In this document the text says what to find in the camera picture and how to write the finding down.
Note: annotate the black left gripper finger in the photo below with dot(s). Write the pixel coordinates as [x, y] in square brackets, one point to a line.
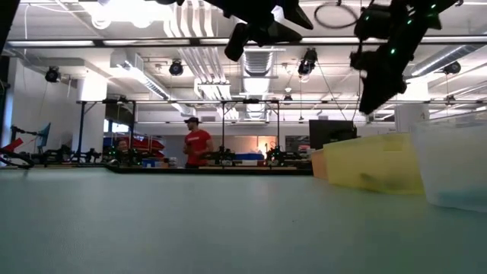
[298, 15]
[283, 34]

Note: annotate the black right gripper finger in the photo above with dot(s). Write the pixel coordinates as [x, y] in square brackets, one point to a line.
[380, 95]

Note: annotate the clear plastic bin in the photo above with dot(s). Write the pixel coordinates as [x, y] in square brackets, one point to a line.
[452, 160]

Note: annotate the black background robot arm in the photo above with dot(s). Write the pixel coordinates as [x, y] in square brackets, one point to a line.
[224, 156]
[95, 154]
[23, 131]
[277, 156]
[61, 154]

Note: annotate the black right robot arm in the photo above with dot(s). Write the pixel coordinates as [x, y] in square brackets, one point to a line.
[418, 11]

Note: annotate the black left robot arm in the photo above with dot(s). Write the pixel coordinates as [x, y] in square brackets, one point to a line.
[8, 19]

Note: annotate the black computer monitor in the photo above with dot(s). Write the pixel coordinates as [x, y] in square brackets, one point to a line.
[331, 133]

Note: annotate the yellow plastic bin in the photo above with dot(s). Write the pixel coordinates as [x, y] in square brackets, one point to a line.
[373, 160]

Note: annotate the black overhead light bar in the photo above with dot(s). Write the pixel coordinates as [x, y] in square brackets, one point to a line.
[195, 41]

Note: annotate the blue storage box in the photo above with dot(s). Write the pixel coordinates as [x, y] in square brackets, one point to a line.
[249, 156]

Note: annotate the white ceiling light fixture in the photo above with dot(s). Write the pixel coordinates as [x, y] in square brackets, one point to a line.
[125, 11]

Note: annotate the person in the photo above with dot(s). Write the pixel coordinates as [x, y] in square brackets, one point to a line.
[122, 146]
[198, 144]

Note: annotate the red background equipment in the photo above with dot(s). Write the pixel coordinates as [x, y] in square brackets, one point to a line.
[152, 146]

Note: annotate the green table mat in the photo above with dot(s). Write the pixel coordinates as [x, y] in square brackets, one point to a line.
[228, 228]

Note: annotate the blue background screen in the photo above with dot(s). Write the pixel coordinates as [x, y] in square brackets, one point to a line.
[45, 135]

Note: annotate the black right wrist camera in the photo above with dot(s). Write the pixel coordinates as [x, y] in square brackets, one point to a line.
[365, 61]

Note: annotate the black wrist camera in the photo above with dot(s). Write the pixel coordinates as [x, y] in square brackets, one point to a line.
[365, 61]
[236, 43]

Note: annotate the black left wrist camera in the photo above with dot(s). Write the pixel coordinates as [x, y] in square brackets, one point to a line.
[236, 43]

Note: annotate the black hanging camera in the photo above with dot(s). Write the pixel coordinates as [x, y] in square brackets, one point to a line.
[176, 69]
[452, 67]
[52, 74]
[307, 62]

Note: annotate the silver ceiling air duct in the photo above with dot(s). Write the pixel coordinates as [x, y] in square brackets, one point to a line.
[258, 76]

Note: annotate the black background workstation frame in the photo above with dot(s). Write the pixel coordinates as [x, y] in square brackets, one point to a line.
[223, 129]

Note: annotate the white ceiling vent duct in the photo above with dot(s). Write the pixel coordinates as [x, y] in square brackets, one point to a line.
[141, 78]

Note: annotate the black aluminium table frame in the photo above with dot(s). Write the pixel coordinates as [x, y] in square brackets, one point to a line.
[228, 171]

